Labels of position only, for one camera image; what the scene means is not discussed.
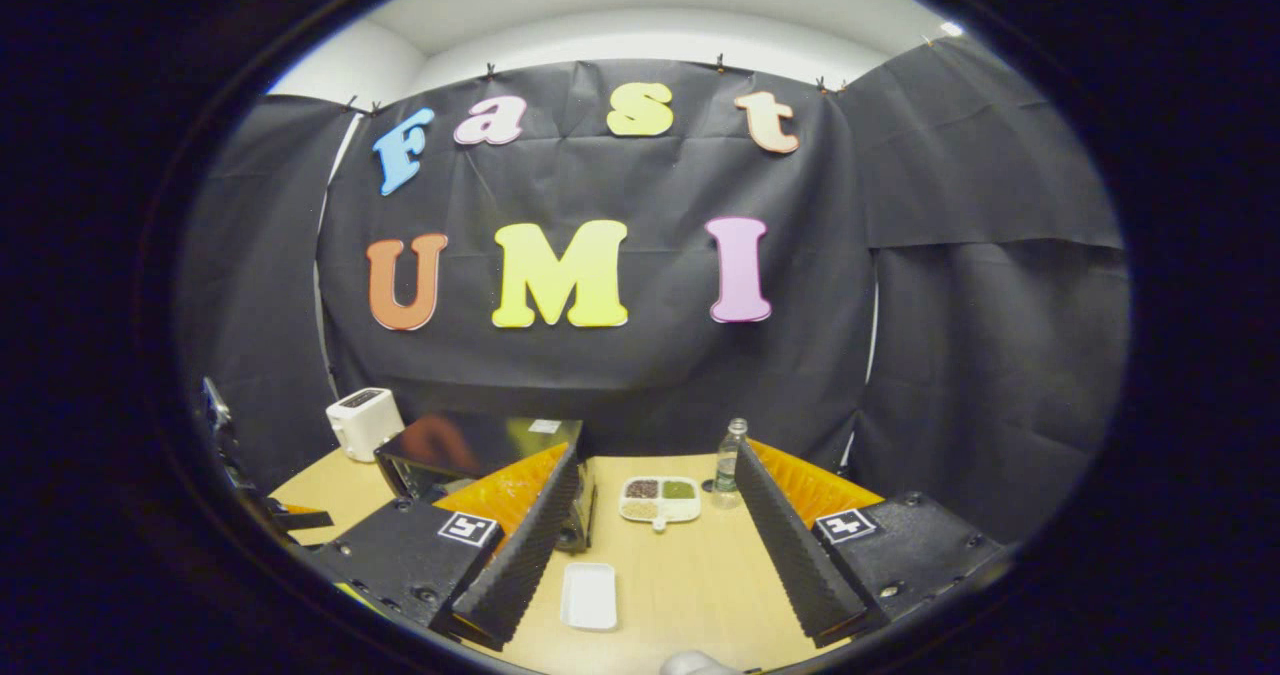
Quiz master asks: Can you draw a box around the clear plastic water bottle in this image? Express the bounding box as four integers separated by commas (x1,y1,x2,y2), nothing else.
712,417,749,511

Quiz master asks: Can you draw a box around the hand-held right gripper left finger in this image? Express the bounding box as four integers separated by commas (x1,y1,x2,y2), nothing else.
300,441,584,653

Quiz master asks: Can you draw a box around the black electric oven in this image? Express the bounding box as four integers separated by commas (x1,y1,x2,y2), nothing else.
373,412,599,556

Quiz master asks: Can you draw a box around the row of small cloth clips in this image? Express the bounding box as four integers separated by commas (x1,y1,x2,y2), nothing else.
343,37,936,116

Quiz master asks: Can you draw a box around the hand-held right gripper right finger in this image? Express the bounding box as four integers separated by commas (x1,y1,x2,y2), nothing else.
735,439,1013,651

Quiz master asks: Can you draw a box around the white plastic tray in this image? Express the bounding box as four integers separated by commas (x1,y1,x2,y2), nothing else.
558,561,619,633

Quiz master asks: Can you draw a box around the white divided condiment dish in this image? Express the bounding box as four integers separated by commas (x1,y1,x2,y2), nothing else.
618,475,703,534

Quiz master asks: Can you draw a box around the white toaster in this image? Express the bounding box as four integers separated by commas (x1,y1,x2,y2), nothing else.
325,387,406,464

